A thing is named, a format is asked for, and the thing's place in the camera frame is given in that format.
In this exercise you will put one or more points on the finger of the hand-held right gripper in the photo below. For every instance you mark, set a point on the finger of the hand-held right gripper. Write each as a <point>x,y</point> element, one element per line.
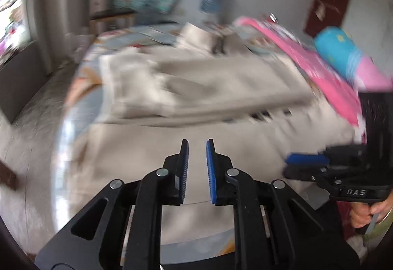
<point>307,158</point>
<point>304,172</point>

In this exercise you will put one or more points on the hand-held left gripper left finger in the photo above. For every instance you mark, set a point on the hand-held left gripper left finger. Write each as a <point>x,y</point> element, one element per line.
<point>184,165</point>

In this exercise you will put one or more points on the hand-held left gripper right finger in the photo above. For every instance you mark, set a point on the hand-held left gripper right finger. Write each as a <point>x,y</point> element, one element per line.
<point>210,165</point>

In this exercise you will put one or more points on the cream coat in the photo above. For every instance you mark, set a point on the cream coat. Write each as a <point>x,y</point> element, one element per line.
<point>199,89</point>

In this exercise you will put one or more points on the person's right hand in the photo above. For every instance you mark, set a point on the person's right hand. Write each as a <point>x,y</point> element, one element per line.
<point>365,214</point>

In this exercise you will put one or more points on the silver bangle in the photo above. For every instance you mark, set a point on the silver bangle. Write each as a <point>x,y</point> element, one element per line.
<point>385,219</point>

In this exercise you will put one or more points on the cyan and pink pillow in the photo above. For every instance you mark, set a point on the cyan and pink pillow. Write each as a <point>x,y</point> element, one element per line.
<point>334,46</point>

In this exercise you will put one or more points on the pink floral blanket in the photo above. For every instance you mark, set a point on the pink floral blanket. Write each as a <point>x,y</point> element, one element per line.
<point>301,55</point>

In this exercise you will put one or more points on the fruit print bed sheet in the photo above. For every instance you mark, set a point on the fruit print bed sheet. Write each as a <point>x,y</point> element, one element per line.
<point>87,73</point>

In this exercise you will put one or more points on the wooden chair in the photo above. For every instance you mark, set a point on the wooden chair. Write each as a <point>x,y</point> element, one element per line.
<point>113,13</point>

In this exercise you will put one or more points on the brown wooden object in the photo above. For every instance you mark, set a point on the brown wooden object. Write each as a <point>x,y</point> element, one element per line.
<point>6,176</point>

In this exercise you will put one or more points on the grey cabinet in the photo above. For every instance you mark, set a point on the grey cabinet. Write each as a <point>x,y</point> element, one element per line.
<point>18,79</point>

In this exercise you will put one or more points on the grey curtain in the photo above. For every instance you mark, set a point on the grey curtain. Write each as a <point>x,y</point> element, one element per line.
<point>38,12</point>

